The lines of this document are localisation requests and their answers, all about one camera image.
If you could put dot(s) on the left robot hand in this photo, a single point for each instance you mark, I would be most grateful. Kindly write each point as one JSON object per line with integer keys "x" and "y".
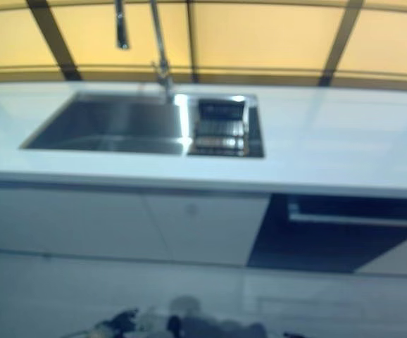
{"x": 122, "y": 318}

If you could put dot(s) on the built-in dishwasher with door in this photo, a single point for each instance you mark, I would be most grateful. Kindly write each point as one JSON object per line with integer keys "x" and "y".
{"x": 330, "y": 239}

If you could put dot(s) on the robot left leg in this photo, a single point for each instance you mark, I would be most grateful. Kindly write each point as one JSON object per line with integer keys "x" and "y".
{"x": 173, "y": 324}

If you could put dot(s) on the white glossy cabinet door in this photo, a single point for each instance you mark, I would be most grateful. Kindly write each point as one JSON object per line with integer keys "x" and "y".
{"x": 207, "y": 229}
{"x": 66, "y": 218}

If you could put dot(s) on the stainless steel kitchen sink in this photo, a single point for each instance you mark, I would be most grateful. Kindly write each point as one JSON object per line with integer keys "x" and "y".
{"x": 119, "y": 123}

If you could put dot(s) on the black sink dish rack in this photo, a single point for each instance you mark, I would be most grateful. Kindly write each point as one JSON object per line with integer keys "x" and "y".
{"x": 221, "y": 126}

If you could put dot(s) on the chrome pull-down kitchen faucet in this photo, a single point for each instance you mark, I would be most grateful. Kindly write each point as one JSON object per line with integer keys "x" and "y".
{"x": 161, "y": 53}

